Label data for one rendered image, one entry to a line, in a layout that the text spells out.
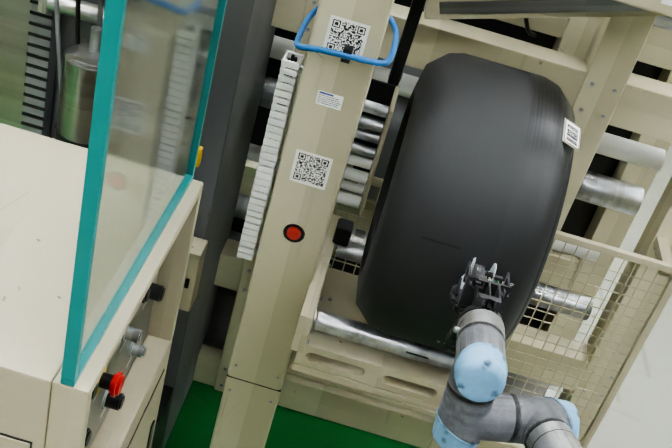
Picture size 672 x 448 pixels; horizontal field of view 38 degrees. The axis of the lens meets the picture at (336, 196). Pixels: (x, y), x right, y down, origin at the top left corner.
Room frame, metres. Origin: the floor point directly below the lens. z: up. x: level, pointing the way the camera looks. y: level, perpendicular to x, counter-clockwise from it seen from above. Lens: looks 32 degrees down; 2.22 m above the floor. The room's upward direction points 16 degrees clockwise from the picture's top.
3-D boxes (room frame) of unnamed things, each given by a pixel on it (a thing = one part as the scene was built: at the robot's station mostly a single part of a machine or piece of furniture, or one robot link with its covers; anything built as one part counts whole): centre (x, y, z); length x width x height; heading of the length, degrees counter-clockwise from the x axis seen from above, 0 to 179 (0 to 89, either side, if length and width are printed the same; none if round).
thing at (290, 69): (1.70, 0.15, 1.19); 0.05 x 0.04 x 0.48; 179
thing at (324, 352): (1.60, -0.19, 0.84); 0.36 x 0.09 x 0.06; 89
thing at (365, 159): (2.13, 0.02, 1.05); 0.20 x 0.15 x 0.30; 89
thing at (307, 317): (1.74, -0.02, 0.90); 0.40 x 0.03 x 0.10; 179
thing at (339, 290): (1.74, -0.19, 0.80); 0.37 x 0.36 x 0.02; 179
